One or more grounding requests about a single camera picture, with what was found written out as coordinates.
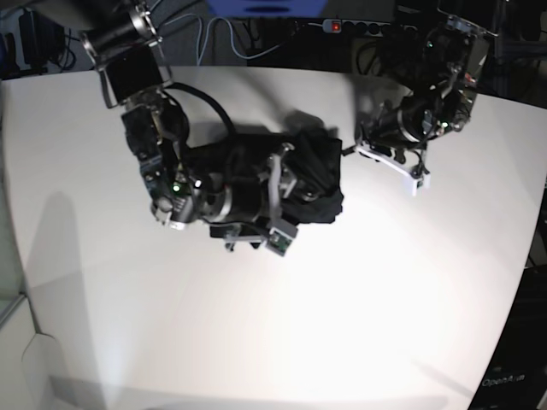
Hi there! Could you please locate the blue plastic box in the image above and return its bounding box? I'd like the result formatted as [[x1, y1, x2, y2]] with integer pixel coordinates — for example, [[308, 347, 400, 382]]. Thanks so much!
[[207, 0, 327, 17]]

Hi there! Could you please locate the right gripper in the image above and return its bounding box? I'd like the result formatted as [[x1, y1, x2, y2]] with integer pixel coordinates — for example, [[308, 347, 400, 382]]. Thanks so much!
[[208, 143, 298, 256]]

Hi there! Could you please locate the light grey cable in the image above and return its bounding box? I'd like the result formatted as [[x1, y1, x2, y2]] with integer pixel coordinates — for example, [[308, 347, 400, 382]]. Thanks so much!
[[144, 8, 300, 66]]

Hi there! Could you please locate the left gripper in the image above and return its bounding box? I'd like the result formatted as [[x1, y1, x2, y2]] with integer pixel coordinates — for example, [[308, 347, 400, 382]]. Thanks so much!
[[342, 100, 431, 196]]

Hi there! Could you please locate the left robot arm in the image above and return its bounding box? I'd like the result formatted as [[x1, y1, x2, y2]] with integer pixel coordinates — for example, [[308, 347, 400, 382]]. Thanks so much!
[[342, 1, 505, 195]]

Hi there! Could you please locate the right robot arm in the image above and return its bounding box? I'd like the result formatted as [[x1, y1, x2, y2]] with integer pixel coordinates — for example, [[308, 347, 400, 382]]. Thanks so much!
[[32, 1, 297, 255]]

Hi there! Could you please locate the dark long-sleeve T-shirt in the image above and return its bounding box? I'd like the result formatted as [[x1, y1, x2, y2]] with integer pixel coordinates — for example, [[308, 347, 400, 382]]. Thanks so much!
[[186, 127, 344, 226]]

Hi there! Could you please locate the black device on stand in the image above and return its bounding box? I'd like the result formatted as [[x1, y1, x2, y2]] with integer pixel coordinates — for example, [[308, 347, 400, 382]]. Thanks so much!
[[1, 8, 66, 79]]

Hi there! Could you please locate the white power strip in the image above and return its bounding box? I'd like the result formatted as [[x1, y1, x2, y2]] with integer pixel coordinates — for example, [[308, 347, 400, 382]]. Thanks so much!
[[309, 19, 418, 38]]

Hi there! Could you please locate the black OpenArm case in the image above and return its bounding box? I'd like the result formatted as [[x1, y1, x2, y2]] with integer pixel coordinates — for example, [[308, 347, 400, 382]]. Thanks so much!
[[469, 266, 546, 409]]

